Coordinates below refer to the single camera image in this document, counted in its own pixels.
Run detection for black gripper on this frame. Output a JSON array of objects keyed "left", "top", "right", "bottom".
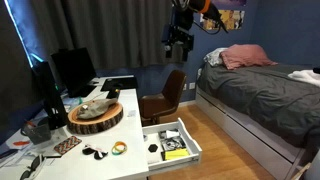
[{"left": 165, "top": 24, "right": 195, "bottom": 63}]

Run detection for white desk drawer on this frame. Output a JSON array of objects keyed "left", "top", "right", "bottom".
[{"left": 141, "top": 117, "right": 203, "bottom": 173}]

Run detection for white patterned pillow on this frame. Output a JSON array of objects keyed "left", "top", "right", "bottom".
[{"left": 203, "top": 47, "right": 229, "bottom": 67}]

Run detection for brown leather chair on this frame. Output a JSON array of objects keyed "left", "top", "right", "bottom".
[{"left": 138, "top": 69, "right": 188, "bottom": 127}]

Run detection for black mouse pad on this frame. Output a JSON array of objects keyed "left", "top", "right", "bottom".
[{"left": 100, "top": 76, "right": 139, "bottom": 93}]

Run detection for wide grey curtain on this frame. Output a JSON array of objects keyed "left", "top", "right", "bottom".
[{"left": 29, "top": 0, "right": 192, "bottom": 73}]

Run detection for yellow basketball poster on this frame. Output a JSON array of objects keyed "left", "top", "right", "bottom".
[{"left": 199, "top": 9, "right": 246, "bottom": 32}]

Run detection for pink pillow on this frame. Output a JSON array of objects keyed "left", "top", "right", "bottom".
[{"left": 219, "top": 43, "right": 279, "bottom": 71}]

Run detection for purple poster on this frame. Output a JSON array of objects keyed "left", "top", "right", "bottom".
[{"left": 210, "top": 0, "right": 248, "bottom": 8}]

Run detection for black handheld device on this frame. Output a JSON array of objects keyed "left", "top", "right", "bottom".
[{"left": 106, "top": 89, "right": 121, "bottom": 100}]

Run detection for white desk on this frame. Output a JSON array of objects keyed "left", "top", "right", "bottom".
[{"left": 0, "top": 74, "right": 150, "bottom": 180}]

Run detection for black hexagon item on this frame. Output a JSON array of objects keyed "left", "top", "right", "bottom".
[{"left": 147, "top": 143, "right": 159, "bottom": 154}]

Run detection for grey cap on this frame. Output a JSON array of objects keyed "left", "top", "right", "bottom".
[{"left": 76, "top": 97, "right": 119, "bottom": 121}]

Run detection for yellow cloth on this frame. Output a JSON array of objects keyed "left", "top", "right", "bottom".
[{"left": 164, "top": 148, "right": 191, "bottom": 162}]

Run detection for black computer monitor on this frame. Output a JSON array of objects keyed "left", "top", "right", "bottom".
[{"left": 50, "top": 47, "right": 98, "bottom": 99}]

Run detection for yellow wristband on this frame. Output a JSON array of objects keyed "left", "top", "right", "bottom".
[{"left": 112, "top": 140, "right": 128, "bottom": 153}]

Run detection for round wood slab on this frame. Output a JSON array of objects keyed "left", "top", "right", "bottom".
[{"left": 67, "top": 100, "right": 125, "bottom": 136}]

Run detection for white flat box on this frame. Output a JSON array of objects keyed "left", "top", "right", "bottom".
[{"left": 145, "top": 132, "right": 164, "bottom": 165}]

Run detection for green wristband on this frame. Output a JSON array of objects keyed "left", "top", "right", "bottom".
[{"left": 111, "top": 145, "right": 128, "bottom": 157}]

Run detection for black sunglasses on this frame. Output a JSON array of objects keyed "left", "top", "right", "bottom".
[{"left": 81, "top": 144, "right": 109, "bottom": 161}]

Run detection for black computer tower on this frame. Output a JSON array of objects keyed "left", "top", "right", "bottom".
[{"left": 32, "top": 60, "right": 69, "bottom": 131}]

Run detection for white blanket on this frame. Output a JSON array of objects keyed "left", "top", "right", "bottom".
[{"left": 287, "top": 69, "right": 320, "bottom": 88}]

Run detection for colourful patterned phone case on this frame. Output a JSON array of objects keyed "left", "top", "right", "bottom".
[{"left": 53, "top": 135, "right": 83, "bottom": 156}]

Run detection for black mesh pen holder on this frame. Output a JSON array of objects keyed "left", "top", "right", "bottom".
[{"left": 20, "top": 117, "right": 53, "bottom": 146}]

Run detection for narrow dark curtain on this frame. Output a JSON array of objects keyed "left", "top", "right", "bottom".
[{"left": 0, "top": 0, "right": 44, "bottom": 131}]

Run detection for wooden stick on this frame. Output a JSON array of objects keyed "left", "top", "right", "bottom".
[{"left": 290, "top": 162, "right": 313, "bottom": 180}]

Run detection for orange marker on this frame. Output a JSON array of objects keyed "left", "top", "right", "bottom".
[{"left": 12, "top": 140, "right": 31, "bottom": 147}]

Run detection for black and white glasses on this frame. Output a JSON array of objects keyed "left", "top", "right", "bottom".
[{"left": 19, "top": 154, "right": 47, "bottom": 180}]

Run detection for white papers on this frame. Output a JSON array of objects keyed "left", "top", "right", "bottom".
[{"left": 0, "top": 131, "right": 56, "bottom": 169}]

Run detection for black tray with cables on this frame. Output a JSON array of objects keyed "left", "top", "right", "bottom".
[{"left": 158, "top": 128, "right": 188, "bottom": 153}]

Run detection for white bed frame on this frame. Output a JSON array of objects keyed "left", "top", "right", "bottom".
[{"left": 194, "top": 68, "right": 320, "bottom": 180}]

